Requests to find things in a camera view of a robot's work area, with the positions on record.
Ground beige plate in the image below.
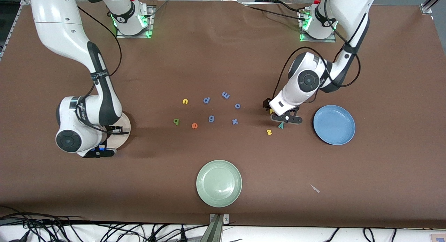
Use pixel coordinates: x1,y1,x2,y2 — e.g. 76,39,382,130
105,111,132,151

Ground brown table cover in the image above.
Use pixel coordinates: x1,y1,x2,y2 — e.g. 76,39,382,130
0,0,446,229

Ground blue plate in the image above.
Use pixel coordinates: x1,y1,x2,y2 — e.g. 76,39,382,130
313,105,356,146

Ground pale green plate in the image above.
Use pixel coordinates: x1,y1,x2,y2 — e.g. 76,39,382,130
196,160,243,208

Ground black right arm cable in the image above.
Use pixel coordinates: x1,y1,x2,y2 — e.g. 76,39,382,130
77,5,122,96

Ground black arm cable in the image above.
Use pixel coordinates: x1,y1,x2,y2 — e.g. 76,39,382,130
77,5,122,96
274,0,362,104

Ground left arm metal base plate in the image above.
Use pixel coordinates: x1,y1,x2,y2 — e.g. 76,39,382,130
299,8,337,43

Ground black cable on table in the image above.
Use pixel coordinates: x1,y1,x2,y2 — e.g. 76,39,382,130
240,2,303,21

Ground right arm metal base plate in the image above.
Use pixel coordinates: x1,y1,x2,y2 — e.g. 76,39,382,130
116,7,154,39

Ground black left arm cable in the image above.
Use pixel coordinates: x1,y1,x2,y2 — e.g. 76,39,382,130
274,0,362,104

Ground black cable tangle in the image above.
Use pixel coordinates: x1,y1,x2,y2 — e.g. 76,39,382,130
0,206,209,242

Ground metal camera stand post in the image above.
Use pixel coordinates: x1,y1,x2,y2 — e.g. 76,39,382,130
200,213,230,242

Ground aluminium frame rail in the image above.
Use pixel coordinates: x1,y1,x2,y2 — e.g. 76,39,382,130
0,5,20,59

